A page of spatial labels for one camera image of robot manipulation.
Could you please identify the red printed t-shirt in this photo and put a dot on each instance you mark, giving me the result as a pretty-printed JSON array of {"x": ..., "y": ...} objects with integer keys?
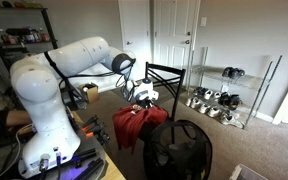
[{"x": 134, "y": 123}]

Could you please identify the black metal chair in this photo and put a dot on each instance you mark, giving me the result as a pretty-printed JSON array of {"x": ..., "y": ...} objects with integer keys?
[{"x": 165, "y": 69}]

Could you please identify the black aluminium rail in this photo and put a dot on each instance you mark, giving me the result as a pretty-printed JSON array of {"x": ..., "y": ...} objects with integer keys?
[
  {"x": 92, "y": 170},
  {"x": 85, "y": 156}
]

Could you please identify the metal door deadbolt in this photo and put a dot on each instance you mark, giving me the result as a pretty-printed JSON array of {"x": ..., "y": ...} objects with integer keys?
[{"x": 188, "y": 33}]

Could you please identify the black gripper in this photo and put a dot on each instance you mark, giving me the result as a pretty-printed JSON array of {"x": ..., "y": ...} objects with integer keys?
[{"x": 145, "y": 103}]

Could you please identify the black shoe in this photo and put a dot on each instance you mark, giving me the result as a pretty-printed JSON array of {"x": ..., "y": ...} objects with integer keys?
[
  {"x": 239, "y": 73},
  {"x": 228, "y": 72},
  {"x": 224, "y": 98},
  {"x": 235, "y": 101}
]

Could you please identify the white sneaker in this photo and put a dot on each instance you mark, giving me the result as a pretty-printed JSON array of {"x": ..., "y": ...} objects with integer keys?
[
  {"x": 196, "y": 103},
  {"x": 217, "y": 95},
  {"x": 188, "y": 102},
  {"x": 208, "y": 94},
  {"x": 231, "y": 120},
  {"x": 204, "y": 108},
  {"x": 214, "y": 112}
]

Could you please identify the grey blue garment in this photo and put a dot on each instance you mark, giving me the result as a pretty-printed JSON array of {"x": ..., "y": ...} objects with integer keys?
[{"x": 180, "y": 154}]

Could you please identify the black mesh laundry bag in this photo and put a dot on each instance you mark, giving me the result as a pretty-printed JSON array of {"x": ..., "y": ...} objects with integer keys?
[{"x": 197, "y": 150}]

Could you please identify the red labelled bottle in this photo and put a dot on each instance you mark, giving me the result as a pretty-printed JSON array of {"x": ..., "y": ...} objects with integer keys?
[{"x": 44, "y": 35}]

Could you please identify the clear plastic bin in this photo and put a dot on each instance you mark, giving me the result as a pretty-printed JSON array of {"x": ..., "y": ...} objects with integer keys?
[{"x": 247, "y": 173}]

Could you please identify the open cardboard box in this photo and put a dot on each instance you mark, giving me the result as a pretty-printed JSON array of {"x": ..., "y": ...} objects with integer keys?
[{"x": 91, "y": 94}]

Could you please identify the green flat item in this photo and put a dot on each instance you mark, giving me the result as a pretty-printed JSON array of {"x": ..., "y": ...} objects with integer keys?
[{"x": 29, "y": 5}]

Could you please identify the small jar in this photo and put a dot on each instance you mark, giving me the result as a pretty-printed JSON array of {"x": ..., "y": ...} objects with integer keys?
[{"x": 12, "y": 39}]

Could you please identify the white light switch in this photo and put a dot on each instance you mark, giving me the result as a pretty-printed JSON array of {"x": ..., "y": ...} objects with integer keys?
[{"x": 203, "y": 22}]

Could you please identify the white door with round knob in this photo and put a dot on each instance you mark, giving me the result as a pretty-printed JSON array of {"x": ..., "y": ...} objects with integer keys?
[{"x": 174, "y": 23}]

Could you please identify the round metal door knob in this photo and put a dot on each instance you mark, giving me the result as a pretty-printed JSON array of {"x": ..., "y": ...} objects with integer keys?
[{"x": 187, "y": 41}]

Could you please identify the dark bottle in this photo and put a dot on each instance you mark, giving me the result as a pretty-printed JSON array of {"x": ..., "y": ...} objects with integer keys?
[{"x": 29, "y": 35}]

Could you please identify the black metal shelf unit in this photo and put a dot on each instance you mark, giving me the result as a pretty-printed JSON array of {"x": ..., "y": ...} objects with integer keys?
[{"x": 4, "y": 50}]

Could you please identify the dark blue sneaker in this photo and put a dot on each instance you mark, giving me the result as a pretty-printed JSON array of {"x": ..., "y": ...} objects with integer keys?
[{"x": 199, "y": 90}]

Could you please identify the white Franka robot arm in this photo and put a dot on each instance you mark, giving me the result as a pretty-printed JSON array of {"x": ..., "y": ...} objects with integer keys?
[{"x": 44, "y": 100}]

